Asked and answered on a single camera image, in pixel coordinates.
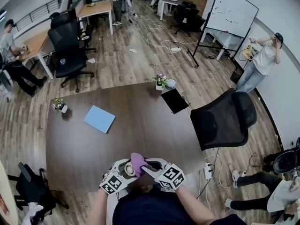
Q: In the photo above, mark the dark table white legs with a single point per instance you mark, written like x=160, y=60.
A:
x=173, y=0

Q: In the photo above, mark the light blue notebook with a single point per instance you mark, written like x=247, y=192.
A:
x=99, y=119

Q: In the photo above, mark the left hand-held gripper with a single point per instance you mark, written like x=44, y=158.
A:
x=112, y=184

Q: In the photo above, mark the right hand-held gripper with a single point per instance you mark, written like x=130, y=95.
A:
x=171, y=177

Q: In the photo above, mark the white power strip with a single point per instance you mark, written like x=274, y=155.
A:
x=241, y=173
x=207, y=171
x=175, y=49

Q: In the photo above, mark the person's left forearm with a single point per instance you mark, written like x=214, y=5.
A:
x=98, y=207

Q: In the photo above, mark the black high-back office chair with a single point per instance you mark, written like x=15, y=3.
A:
x=68, y=48

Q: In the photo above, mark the black metal railing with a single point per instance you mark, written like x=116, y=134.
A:
x=37, y=12

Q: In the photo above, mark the black round seat chair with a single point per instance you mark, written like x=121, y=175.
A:
x=284, y=164

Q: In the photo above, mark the white plate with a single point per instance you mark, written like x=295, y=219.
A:
x=85, y=38

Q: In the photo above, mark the person's right forearm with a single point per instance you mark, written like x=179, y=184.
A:
x=194, y=205

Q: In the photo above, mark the black mesh office chair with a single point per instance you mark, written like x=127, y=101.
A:
x=220, y=123

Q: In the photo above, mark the black armrest office chair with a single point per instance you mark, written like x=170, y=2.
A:
x=32, y=186

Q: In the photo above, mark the crumpled white paper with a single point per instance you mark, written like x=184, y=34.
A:
x=91, y=60
x=133, y=50

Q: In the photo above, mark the small ribbed pale blue pot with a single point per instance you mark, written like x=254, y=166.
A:
x=171, y=84

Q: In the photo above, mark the white plastic bag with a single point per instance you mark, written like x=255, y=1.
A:
x=32, y=214

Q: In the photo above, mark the black tablet sleeve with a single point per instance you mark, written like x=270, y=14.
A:
x=174, y=101

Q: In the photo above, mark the round ceiling lamp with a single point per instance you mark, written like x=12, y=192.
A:
x=2, y=14

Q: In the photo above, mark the potted purple flowers white pot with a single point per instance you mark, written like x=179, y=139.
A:
x=61, y=107
x=161, y=82

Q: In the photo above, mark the round beige table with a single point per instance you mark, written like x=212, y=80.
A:
x=7, y=191

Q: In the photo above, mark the yellow device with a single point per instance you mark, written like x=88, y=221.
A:
x=247, y=53

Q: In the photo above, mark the whiteboard on black stand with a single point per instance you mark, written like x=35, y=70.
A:
x=232, y=10

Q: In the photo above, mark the cream handheld fan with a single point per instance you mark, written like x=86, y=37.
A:
x=129, y=169

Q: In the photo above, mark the purple cloth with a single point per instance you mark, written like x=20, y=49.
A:
x=138, y=163

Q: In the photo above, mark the blue tape roll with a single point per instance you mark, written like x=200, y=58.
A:
x=62, y=61

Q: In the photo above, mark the wooden table with white legs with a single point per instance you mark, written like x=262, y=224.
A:
x=38, y=43
x=96, y=8

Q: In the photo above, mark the person's dark navy clothing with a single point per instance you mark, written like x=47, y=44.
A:
x=150, y=210

